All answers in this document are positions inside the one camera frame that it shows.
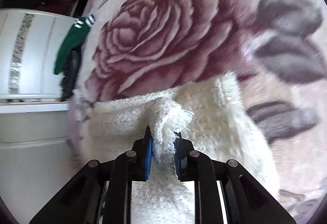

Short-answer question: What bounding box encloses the white fluffy knit sweater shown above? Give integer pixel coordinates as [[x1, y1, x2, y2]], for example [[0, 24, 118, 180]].
[[79, 73, 279, 223]]

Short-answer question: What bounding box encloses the black garment on bed edge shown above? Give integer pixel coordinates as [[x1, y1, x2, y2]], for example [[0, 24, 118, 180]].
[[60, 48, 82, 101]]

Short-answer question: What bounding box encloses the green striped garment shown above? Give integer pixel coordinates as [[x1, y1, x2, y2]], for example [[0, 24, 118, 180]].
[[53, 15, 96, 75]]

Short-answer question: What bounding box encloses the floral plush blanket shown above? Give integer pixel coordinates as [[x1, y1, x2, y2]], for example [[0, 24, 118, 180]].
[[70, 0, 326, 223]]

